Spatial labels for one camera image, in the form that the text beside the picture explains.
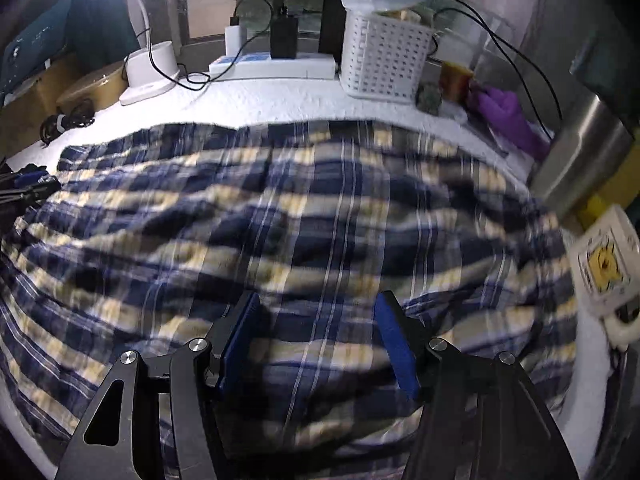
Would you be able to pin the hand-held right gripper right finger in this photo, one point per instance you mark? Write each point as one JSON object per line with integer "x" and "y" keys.
{"x": 397, "y": 345}

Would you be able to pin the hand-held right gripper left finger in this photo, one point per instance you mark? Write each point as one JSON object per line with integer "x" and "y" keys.
{"x": 240, "y": 345}

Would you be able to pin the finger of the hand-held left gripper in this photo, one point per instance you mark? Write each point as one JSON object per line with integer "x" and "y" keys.
{"x": 31, "y": 176}
{"x": 35, "y": 194}

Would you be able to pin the blue plaid shirt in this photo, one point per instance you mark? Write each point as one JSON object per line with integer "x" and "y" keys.
{"x": 300, "y": 220}

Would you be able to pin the cardboard box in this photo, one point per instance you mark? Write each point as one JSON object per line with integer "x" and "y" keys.
{"x": 35, "y": 105}

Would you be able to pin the beige lidded container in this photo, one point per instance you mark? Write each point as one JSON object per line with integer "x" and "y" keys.
{"x": 92, "y": 87}

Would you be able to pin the teal screen tablet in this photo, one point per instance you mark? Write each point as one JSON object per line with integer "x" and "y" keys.
{"x": 40, "y": 45}

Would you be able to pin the white desk lamp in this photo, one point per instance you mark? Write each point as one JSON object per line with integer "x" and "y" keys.
{"x": 150, "y": 75}

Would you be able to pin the teal curtain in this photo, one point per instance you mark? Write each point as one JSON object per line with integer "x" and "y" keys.
{"x": 105, "y": 15}

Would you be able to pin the white cartoon print mug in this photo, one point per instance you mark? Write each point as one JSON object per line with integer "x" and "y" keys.
{"x": 605, "y": 260}

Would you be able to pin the yellow curtain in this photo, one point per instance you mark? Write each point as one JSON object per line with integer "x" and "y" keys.
{"x": 595, "y": 205}

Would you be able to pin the white charger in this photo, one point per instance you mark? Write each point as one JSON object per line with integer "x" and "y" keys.
{"x": 236, "y": 37}

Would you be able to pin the small dark figurine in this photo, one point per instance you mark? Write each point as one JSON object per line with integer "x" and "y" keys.
{"x": 430, "y": 99}

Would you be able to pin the purple cloth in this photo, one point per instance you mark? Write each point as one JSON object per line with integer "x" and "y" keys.
{"x": 505, "y": 115}

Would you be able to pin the white power strip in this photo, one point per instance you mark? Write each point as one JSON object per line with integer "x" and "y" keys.
{"x": 272, "y": 66}

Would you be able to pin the stainless steel tumbler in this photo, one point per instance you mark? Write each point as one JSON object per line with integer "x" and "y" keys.
{"x": 580, "y": 150}

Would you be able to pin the orange jar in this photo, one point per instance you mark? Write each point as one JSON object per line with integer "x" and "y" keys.
{"x": 456, "y": 82}

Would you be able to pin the black charger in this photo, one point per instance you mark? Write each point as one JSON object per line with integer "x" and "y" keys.
{"x": 284, "y": 35}

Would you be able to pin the white plastic basket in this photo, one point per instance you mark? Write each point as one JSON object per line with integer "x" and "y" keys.
{"x": 385, "y": 55}

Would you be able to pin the black window frame post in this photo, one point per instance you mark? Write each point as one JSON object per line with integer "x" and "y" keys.
{"x": 347, "y": 5}

